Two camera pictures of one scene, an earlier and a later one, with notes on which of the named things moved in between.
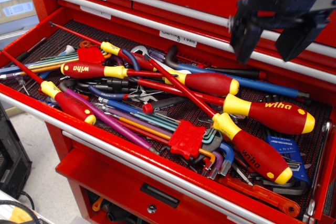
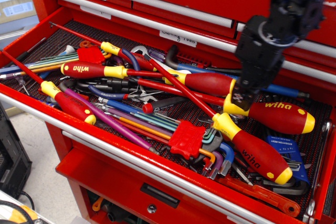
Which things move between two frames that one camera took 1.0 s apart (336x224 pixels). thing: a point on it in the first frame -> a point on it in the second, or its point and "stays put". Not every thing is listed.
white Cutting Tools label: x=178 y=39 stays put
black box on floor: x=15 y=162 stays put
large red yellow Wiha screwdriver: x=274 y=117 stays put
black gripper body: x=290 y=0 -> x=261 y=57
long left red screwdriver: x=49 y=89 stays put
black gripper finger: x=244 y=32 -> x=242 y=97
